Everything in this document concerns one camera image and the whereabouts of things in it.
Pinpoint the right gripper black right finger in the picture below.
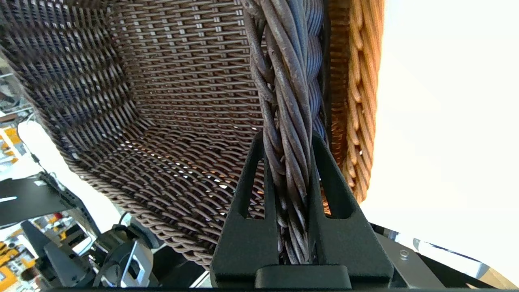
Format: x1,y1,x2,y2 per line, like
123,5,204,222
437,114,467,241
307,132,395,289

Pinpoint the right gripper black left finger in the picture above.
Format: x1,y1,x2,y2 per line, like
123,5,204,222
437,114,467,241
210,131,280,289

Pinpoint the orange wicker basket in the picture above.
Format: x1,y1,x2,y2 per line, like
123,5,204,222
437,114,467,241
322,0,385,215

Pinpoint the dark brown wicker basket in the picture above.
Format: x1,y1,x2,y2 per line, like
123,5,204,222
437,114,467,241
0,0,330,270

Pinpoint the silver black robot chassis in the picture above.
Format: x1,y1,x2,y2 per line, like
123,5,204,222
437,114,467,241
370,222,507,289

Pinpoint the black flat panel stand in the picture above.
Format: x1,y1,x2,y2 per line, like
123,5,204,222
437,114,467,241
0,172,102,236

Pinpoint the yellow background equipment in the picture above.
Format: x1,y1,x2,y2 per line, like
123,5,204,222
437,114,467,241
0,124,23,163

